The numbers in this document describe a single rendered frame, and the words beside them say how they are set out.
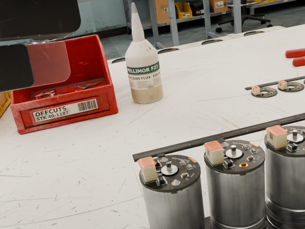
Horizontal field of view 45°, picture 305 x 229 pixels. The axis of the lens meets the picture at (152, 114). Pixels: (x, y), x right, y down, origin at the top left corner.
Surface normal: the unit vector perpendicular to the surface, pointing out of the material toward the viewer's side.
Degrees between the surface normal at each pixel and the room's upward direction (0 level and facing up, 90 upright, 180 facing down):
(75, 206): 0
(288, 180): 90
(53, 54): 74
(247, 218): 90
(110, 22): 90
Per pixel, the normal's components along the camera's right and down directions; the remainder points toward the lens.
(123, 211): -0.15, -0.90
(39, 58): 0.56, -0.01
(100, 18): 0.23, 0.37
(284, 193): -0.63, 0.40
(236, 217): -0.16, 0.43
